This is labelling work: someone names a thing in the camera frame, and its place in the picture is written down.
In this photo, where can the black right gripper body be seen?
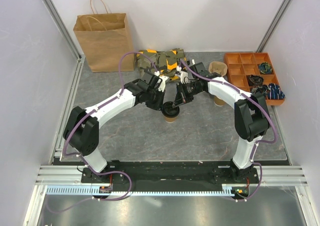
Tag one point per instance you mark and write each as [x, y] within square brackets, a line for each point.
[188, 90]

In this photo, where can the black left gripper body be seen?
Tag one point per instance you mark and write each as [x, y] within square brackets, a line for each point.
[155, 98]

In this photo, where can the black plastic cup lid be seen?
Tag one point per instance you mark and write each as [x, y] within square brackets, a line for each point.
[169, 111]

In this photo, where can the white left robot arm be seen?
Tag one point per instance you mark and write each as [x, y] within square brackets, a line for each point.
[83, 125]

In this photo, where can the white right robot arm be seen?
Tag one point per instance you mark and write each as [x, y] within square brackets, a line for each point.
[251, 115]

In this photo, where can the cardboard cup carrier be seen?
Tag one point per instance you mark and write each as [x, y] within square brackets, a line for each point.
[218, 67]

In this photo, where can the camouflage folded cloth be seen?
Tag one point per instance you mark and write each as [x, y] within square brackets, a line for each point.
[165, 61]

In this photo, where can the orange compartment tray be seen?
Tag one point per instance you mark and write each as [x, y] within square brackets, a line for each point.
[254, 72]

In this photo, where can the dark brown rolled sock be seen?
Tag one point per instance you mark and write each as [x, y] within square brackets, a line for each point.
[255, 80]

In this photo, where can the grey patterned rolled sock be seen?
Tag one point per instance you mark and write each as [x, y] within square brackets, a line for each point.
[262, 89]

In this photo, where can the brown paper bag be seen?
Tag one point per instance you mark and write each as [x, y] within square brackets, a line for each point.
[103, 38]

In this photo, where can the green blue rolled sock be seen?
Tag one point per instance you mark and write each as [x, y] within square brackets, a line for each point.
[265, 68]

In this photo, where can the blue striped rolled sock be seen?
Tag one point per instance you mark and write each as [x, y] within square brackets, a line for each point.
[275, 92]

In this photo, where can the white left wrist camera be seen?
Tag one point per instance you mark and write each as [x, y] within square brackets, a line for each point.
[162, 83]

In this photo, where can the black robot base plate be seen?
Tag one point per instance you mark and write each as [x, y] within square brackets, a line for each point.
[168, 175]

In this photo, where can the white slotted cable duct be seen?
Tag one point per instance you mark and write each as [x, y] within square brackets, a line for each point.
[104, 190]

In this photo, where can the aluminium frame rail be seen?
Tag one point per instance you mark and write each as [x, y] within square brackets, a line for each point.
[283, 176]

